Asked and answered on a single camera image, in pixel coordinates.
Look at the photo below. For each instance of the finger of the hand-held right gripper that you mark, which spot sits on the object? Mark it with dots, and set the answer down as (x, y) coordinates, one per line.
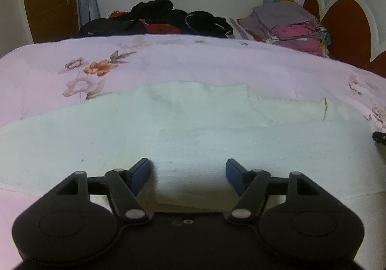
(380, 138)

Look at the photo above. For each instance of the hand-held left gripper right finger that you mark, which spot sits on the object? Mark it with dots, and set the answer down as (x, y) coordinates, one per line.
(235, 176)

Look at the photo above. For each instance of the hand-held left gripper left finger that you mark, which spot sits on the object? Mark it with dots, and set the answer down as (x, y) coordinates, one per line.
(141, 175)

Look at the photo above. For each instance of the white knit garment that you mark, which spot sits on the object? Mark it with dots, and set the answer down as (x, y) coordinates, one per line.
(211, 125)

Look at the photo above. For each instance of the stack of folded clothes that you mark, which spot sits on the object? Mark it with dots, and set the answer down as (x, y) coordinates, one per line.
(289, 28)

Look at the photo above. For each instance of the red and white headboard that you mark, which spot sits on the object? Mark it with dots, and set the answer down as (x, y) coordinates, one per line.
(346, 31)

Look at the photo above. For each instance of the pink floral bedsheet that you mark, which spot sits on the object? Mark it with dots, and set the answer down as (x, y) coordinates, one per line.
(211, 60)

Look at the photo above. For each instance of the striped grey and red cloth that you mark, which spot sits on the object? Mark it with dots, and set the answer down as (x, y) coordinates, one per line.
(241, 30)

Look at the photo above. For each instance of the red garment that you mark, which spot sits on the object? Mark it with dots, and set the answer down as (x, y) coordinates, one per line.
(159, 28)

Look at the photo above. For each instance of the black jacket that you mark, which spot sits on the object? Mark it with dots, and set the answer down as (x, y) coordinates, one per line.
(108, 27)

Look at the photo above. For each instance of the black garment with white trim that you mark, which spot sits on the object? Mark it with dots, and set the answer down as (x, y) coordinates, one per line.
(205, 23)

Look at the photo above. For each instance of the black fleece garment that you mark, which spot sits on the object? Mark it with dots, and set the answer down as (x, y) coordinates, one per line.
(156, 10)

